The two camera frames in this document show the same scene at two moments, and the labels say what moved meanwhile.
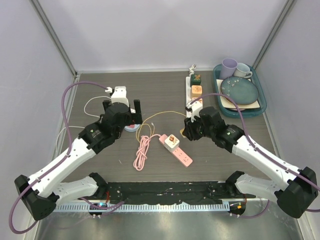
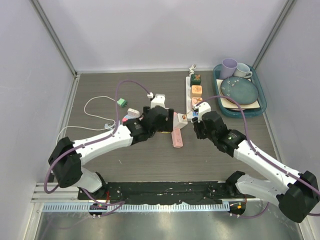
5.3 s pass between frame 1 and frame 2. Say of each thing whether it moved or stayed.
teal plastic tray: stayed
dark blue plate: stayed
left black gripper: moved
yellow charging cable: moved
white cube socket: moved
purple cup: stayed
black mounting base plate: stayed
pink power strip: moved
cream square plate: stayed
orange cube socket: stayed
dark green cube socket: stayed
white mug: stayed
